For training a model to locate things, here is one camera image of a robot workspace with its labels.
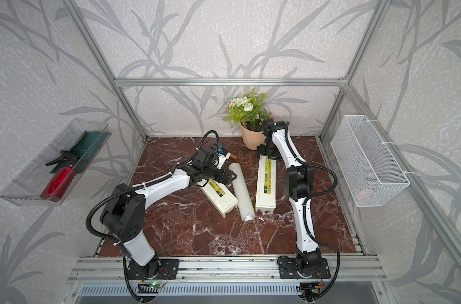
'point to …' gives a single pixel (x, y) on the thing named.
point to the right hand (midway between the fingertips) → (265, 158)
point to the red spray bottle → (62, 178)
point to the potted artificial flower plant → (250, 112)
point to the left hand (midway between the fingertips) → (230, 172)
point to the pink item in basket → (361, 196)
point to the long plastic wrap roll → (245, 201)
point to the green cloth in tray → (86, 148)
